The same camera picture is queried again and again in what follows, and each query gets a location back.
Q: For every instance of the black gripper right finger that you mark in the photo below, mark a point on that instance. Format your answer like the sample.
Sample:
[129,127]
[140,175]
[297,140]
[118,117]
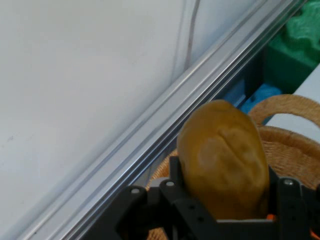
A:
[287,200]

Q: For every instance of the woven wicker basket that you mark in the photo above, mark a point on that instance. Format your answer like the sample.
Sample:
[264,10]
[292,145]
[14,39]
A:
[287,150]

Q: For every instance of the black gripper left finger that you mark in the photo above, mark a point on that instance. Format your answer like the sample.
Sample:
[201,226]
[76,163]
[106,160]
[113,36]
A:
[176,172]

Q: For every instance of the dark green bin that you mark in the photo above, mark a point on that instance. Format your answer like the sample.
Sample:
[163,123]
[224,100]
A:
[282,70]

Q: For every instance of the yellow-brown potato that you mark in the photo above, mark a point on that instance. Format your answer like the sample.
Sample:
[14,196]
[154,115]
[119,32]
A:
[222,160]

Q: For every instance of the aluminium profile rail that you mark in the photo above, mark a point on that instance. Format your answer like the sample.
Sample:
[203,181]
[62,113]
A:
[162,120]

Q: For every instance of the green crumpled cloth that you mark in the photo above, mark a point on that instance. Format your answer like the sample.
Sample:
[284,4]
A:
[302,30]

